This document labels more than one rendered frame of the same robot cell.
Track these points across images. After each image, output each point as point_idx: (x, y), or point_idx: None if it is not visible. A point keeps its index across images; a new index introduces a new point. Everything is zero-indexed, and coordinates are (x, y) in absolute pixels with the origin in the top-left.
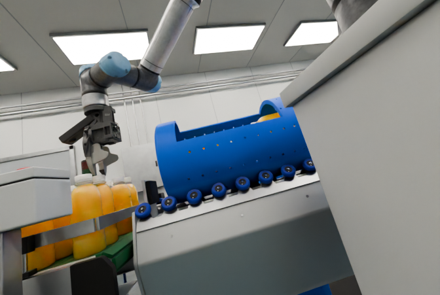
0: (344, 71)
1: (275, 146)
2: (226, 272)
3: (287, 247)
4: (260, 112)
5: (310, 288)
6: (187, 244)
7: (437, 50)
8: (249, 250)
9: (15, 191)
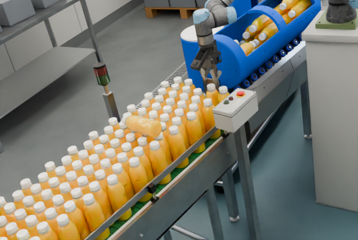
0: (334, 42)
1: (276, 48)
2: (256, 114)
3: (274, 96)
4: (249, 13)
5: (273, 111)
6: None
7: (357, 51)
8: (265, 102)
9: (253, 102)
